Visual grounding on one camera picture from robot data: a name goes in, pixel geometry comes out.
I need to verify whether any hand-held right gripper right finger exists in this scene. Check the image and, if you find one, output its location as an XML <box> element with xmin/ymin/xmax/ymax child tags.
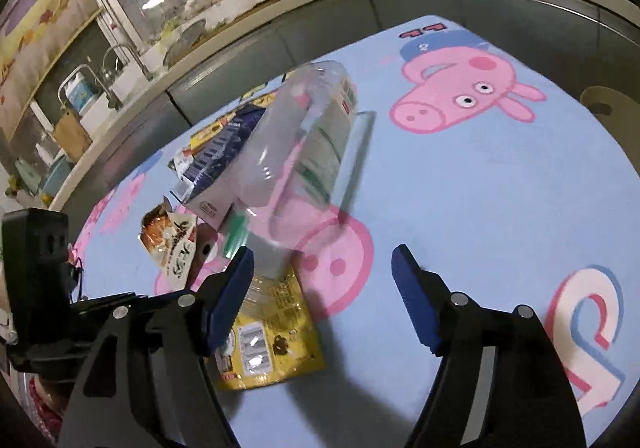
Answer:
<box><xmin>391</xmin><ymin>244</ymin><xmax>587</xmax><ymax>448</ymax></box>

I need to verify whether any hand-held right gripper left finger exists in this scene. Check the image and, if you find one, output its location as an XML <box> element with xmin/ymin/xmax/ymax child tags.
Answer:
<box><xmin>59</xmin><ymin>245</ymin><xmax>256</xmax><ymax>448</ymax></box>

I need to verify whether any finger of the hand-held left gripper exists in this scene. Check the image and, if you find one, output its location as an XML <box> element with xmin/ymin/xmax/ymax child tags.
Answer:
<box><xmin>70</xmin><ymin>292</ymin><xmax>151</xmax><ymax>324</ymax></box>

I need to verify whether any yellow snack wrapper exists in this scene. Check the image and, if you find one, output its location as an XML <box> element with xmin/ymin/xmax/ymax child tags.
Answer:
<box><xmin>215</xmin><ymin>265</ymin><xmax>327</xmax><ymax>391</ymax></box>

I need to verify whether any orange snack packet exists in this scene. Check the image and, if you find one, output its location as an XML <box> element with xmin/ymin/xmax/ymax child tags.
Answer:
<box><xmin>139</xmin><ymin>197</ymin><xmax>201</xmax><ymax>290</ymax></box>

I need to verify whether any blue carton box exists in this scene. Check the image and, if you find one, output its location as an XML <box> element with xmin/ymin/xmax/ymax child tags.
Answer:
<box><xmin>170</xmin><ymin>93</ymin><xmax>283</xmax><ymax>231</ymax></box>

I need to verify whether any clear plastic bottle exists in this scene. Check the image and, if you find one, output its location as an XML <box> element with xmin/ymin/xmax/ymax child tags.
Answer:
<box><xmin>225</xmin><ymin>61</ymin><xmax>377</xmax><ymax>279</ymax></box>

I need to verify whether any pig print blue blanket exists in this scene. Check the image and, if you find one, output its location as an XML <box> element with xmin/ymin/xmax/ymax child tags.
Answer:
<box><xmin>65</xmin><ymin>14</ymin><xmax>636</xmax><ymax>448</ymax></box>

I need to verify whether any blue plastic basin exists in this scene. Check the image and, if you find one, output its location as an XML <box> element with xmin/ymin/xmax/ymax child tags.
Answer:
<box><xmin>40</xmin><ymin>155</ymin><xmax>73</xmax><ymax>199</ymax></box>

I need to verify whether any wooden cutting board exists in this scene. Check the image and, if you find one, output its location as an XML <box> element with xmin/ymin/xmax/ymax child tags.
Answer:
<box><xmin>52</xmin><ymin>108</ymin><xmax>93</xmax><ymax>163</ymax></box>

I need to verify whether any blue label white canister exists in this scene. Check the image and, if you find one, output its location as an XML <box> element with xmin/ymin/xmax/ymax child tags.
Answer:
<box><xmin>65</xmin><ymin>76</ymin><xmax>96</xmax><ymax>112</ymax></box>

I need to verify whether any curved steel faucet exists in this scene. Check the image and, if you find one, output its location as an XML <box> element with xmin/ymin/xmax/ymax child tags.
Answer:
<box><xmin>102</xmin><ymin>43</ymin><xmax>153</xmax><ymax>82</ymax></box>
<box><xmin>57</xmin><ymin>64</ymin><xmax>123</xmax><ymax>109</ymax></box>

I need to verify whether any grey kitchen cabinet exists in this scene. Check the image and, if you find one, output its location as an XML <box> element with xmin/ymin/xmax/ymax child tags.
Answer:
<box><xmin>47</xmin><ymin>0</ymin><xmax>640</xmax><ymax>214</ymax></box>

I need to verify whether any white plastic tub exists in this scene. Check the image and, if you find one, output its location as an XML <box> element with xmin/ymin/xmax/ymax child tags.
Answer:
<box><xmin>145</xmin><ymin>0</ymin><xmax>281</xmax><ymax>54</ymax></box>

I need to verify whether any fruit print wall poster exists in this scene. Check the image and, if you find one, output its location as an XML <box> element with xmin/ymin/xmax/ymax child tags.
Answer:
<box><xmin>0</xmin><ymin>0</ymin><xmax>101</xmax><ymax>139</ymax></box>

